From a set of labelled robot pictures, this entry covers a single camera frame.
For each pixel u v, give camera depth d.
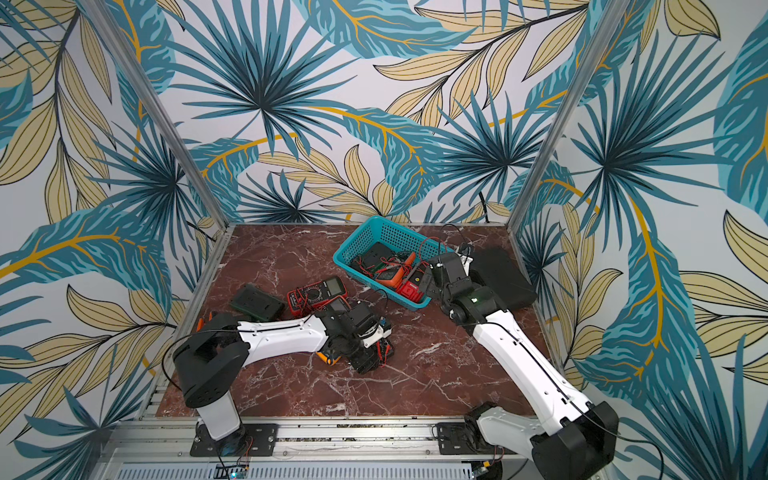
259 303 0.95
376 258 1.06
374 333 0.73
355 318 0.69
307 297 0.95
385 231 1.10
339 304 0.93
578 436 0.37
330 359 0.82
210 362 0.46
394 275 0.97
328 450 0.73
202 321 0.92
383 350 0.84
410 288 0.96
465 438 0.73
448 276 0.56
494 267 1.04
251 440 0.72
